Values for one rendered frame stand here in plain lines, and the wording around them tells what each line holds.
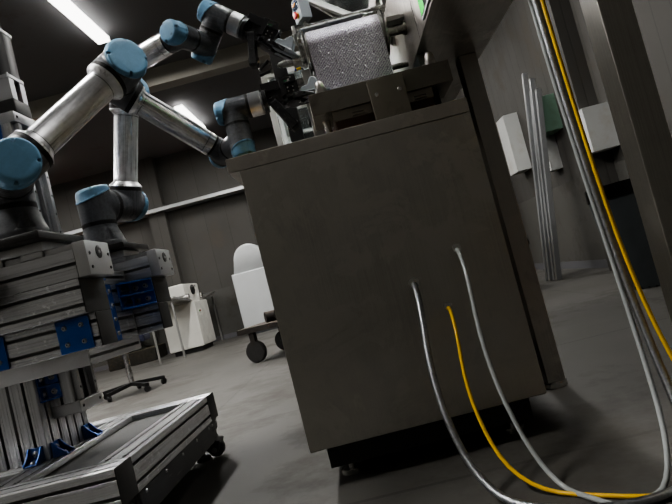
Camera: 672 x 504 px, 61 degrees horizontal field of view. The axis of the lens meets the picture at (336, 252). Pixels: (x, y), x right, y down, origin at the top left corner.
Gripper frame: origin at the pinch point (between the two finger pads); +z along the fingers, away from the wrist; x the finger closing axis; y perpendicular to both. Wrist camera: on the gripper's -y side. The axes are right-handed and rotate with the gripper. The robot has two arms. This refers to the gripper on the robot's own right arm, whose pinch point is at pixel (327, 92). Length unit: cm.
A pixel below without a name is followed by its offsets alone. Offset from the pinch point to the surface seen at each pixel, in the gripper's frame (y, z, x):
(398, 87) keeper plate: -11.1, 18.0, -22.5
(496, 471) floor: -109, 14, -42
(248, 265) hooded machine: 3, -165, 774
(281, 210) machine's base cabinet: -36.0, -20.7, -26.0
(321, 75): 5.5, -0.4, -0.3
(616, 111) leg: -41, 46, -73
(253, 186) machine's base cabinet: -27.9, -26.3, -26.0
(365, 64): 5.3, 13.7, -0.3
